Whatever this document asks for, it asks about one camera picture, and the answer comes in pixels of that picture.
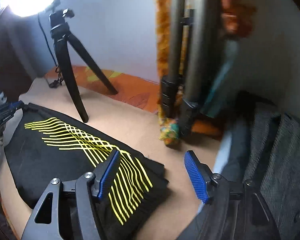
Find small black tripod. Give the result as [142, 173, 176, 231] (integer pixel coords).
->
[48, 8, 119, 124]

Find black pants with yellow stripes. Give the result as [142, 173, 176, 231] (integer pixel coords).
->
[5, 103, 168, 239]

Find folded grey tripod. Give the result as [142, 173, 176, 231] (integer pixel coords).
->
[161, 0, 221, 138]

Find black power cable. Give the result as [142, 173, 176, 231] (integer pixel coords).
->
[37, 13, 64, 88]

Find grey houndstooth folded garment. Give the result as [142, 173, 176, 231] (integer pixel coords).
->
[243, 103, 300, 239]

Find dark navy folded garment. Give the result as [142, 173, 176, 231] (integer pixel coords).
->
[212, 119, 251, 182]

